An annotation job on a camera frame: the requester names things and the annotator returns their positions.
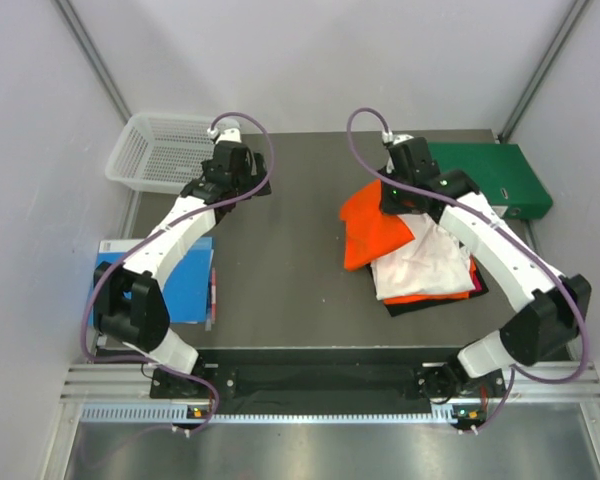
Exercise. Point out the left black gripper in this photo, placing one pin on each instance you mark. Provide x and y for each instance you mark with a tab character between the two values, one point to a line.
256	159

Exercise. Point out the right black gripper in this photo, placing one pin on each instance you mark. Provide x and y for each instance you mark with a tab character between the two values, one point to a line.
387	206

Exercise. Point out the orange t shirt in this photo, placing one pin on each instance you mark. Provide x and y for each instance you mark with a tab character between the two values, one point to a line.
370	233

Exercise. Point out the white t shirt pile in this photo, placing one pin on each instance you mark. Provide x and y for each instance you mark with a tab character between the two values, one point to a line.
434	263

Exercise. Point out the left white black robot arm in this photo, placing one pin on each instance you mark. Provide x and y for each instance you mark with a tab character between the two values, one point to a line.
127	301

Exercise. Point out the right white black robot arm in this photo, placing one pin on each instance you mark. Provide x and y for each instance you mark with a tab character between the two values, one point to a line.
549	307

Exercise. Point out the white plastic perforated basket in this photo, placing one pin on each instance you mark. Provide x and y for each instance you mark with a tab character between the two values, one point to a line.
160	153

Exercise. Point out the red white pen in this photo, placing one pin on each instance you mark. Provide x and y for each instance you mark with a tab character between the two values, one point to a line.
212	297

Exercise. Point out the blue folder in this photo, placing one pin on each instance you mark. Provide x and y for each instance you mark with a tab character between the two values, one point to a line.
187	292

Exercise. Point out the orange folded shirt under pile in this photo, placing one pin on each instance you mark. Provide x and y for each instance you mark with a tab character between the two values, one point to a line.
413	299

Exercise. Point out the magenta folded shirt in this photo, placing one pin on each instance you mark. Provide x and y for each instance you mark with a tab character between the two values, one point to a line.
477	282

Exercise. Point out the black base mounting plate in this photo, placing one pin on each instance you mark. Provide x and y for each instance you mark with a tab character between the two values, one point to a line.
323	381

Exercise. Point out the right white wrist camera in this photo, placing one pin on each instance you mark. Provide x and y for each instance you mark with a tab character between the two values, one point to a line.
395	145

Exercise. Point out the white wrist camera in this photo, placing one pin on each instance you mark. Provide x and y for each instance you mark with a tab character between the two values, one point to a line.
231	135
395	145

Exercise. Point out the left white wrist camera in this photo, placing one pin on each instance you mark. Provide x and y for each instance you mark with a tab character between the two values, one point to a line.
231	135

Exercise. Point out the green ring binder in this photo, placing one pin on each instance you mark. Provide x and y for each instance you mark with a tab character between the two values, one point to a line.
503	174

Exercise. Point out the aluminium rail frame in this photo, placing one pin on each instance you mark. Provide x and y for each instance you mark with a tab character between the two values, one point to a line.
122	394

